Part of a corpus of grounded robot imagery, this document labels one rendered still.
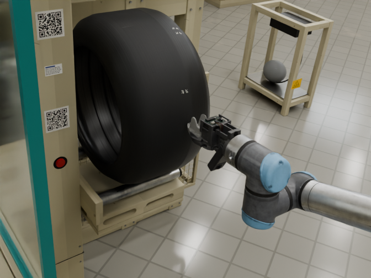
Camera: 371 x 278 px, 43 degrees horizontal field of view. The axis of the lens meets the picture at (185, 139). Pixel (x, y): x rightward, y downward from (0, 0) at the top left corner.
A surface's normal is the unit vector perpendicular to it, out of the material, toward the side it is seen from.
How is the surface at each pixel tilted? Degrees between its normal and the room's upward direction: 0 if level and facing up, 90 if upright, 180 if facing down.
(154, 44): 30
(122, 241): 0
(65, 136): 90
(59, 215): 90
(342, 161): 0
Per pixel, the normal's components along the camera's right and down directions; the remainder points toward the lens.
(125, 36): 0.07, -0.51
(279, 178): 0.59, 0.32
